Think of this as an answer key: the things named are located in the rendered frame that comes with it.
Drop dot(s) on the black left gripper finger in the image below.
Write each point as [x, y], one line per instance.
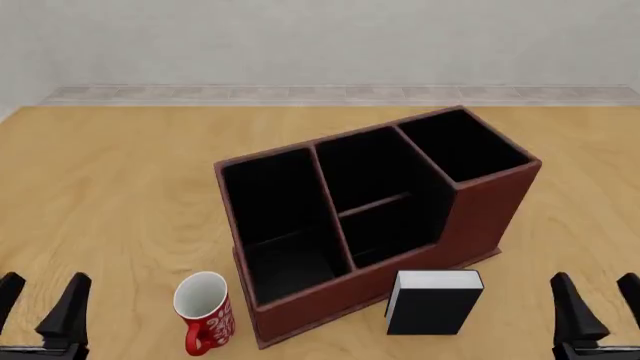
[67, 311]
[7, 290]

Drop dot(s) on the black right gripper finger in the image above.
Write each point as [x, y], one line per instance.
[577, 311]
[631, 290]

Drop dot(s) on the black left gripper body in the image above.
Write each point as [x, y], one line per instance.
[55, 350]

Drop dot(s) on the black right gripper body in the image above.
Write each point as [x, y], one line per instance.
[595, 350]

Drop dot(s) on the red-brown desk caddy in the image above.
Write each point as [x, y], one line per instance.
[480, 213]

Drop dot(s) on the black book with white pages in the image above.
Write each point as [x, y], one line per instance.
[430, 307]

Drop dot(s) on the red patterned mug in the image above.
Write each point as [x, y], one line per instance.
[215, 326]

